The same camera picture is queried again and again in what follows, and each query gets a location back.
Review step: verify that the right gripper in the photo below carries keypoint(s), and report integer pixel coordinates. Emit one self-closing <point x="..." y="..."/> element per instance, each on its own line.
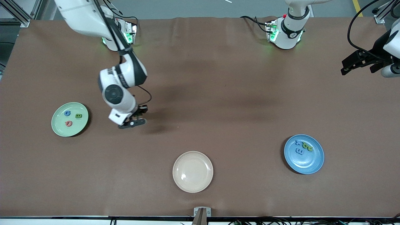
<point x="141" y="109"/>

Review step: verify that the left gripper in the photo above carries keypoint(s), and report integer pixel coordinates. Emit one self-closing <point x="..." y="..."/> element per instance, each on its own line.
<point x="374" y="53"/>

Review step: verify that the green letter B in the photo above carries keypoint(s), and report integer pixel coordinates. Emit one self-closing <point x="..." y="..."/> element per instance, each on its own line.
<point x="78" y="116"/>

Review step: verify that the blue letter G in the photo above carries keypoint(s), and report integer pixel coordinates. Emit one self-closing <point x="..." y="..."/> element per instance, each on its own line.
<point x="65" y="113"/>

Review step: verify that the red letter D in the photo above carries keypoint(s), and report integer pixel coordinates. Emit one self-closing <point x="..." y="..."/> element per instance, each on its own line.
<point x="66" y="124"/>

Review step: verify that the blue letter m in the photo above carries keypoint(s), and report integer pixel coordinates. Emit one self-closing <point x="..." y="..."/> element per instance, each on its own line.
<point x="300" y="152"/>

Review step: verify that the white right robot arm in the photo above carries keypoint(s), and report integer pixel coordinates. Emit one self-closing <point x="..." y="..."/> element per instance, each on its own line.
<point x="126" y="101"/>

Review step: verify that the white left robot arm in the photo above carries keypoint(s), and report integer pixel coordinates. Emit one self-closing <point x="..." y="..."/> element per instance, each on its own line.
<point x="289" y="31"/>

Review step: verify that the beige plate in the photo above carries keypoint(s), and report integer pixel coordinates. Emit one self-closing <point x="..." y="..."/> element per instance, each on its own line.
<point x="192" y="172"/>

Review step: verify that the green plate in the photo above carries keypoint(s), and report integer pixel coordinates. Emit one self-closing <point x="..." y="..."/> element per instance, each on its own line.
<point x="61" y="128"/>

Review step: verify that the brown table mat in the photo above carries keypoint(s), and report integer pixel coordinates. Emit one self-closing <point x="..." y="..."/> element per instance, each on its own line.
<point x="218" y="78"/>

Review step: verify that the blue plate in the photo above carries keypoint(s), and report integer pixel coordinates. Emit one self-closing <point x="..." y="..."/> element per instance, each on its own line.
<point x="307" y="164"/>

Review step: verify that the grey metal bracket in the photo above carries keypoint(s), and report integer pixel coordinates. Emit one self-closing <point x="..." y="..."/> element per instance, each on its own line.
<point x="196" y="212"/>

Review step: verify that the brown stand post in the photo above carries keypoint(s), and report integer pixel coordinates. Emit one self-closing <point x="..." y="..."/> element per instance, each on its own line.
<point x="200" y="218"/>

